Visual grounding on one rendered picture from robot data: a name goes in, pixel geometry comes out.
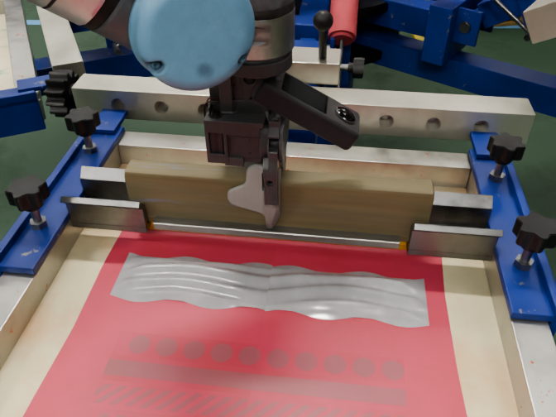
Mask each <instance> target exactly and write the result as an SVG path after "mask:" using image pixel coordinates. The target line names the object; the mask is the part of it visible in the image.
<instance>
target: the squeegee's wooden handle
mask: <svg viewBox="0 0 556 417"><path fill-rule="evenodd" d="M247 168H248V167H237V166H225V165H202V164H190V163H178V162H166V161H143V160H130V162H129V164H128V166H127V168H126V169H125V173H124V178H125V182H126V186H127V192H128V197H129V200H130V201H134V202H141V203H144V205H145V210H146V217H147V221H150V222H154V219H155V217H156V216H158V217H169V218H189V219H200V220H210V221H221V222H231V223H252V224H262V225H266V218H265V216H264V215H263V214H261V213H257V212H254V211H251V210H248V209H245V208H240V207H238V206H235V205H233V204H231V203H230V202H229V201H228V191H229V190H230V189H232V188H234V187H237V186H239V185H242V184H244V183H245V182H246V177H247ZM433 203H434V185H433V182H432V180H415V179H403V178H391V177H380V176H367V175H345V174H332V173H320V172H308V171H296V170H281V181H280V218H279V220H278V221H277V223H276V224H275V226H284V227H294V228H314V229H325V230H336V231H346V232H367V233H377V234H388V235H398V236H400V242H409V239H410V231H411V227H412V224H414V223H423V224H429V218H430V214H431V211H432V207H433Z"/></svg>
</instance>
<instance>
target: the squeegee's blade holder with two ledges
mask: <svg viewBox="0 0 556 417"><path fill-rule="evenodd" d="M153 226H154V229H163V230H173V231H183V232H203V233H213V234H223V235H234V236H244V237H264V238H274V239H285V240H295V241H306V242H325V243H336V244H346V245H356V246H366V247H386V248H396V249H398V248H399V247H400V236H398V235H388V234H377V233H367V232H346V231H336V230H325V229H314V228H294V227H284V226H274V227H273V228H267V227H266V225H262V224H252V223H231V222H221V221H210V220H200V219H189V218H169V217H158V216H156V217H155V219H154V222H153Z"/></svg>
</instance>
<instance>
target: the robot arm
mask: <svg viewBox="0 0 556 417"><path fill-rule="evenodd" d="M26 1H28V2H30V3H33V4H35V5H37V6H38V7H41V8H43V9H45V10H47V11H49V12H52V13H54V14H55V15H57V16H59V17H63V18H64V19H66V20H68V21H70V22H73V23H74V24H76V25H79V26H83V27H85V28H87V29H89V30H91V31H93V32H95V33H97V34H99V35H100V36H103V37H105V38H107V39H109V40H110V41H114V42H116V43H118V44H119V45H121V46H124V47H126V48H128V49H130V50H132V51H133V53H134V55H135V56H136V58H137V60H138V61H139V62H140V63H141V65H142V66H143V67H144V68H145V69H147V70H148V71H150V72H151V74H152V75H153V76H155V77H156V78H157V79H158V80H160V81H161V82H162V83H164V84H166V85H168V86H170V87H172V88H175V89H180V90H186V91H199V90H205V89H209V97H210V98H208V99H207V102H206V103H205V105H204V133H205V141H206V150H207V158H208V162H210V163H223V164H225V165H232V166H237V167H248V168H247V177H246V182H245V183H244V184H242V185H239V186H237V187H234V188H232V189H230V190H229V191H228V201H229V202H230V203H231V204H233V205H235V206H238V207H240V208H244V209H248V210H251V211H254V212H257V213H261V214H263V215H264V216H265V218H266V227H267V228H273V227H274V226H275V224H276V223H277V221H278V220H279V218H280V181H281V170H285V163H286V145H287V141H288V134H289V123H290V120H291V121H292V122H294V123H296V124H298V125H300V126H301V127H303V128H305V129H307V130H309V131H311V132H312V133H314V134H316V135H318V136H320V137H322V138H323V139H325V140H327V141H329V142H331V143H333V144H334V145H336V146H339V147H340V148H342V149H344V150H349V149H350V148H351V147H352V145H353V144H354V143H355V142H356V140H357V139H358V138H359V127H360V116H359V114H358V113H357V112H355V111H354V110H352V109H350V108H349V107H347V106H345V105H343V104H342V103H340V102H338V101H336V100H335V99H333V98H330V97H329V96H328V95H326V94H324V93H322V92H320V91H318V90H317V89H315V88H313V87H311V86H310V85H308V84H306V83H305V82H303V81H301V80H299V79H297V78H296V77H294V76H292V75H291V74H288V73H286V71H287V70H288V69H289V68H290V67H291V66H292V49H293V48H294V46H295V0H26ZM209 100H210V101H209ZM206 106H207V113H206ZM211 113H212V114H211ZM263 178H264V187H263Z"/></svg>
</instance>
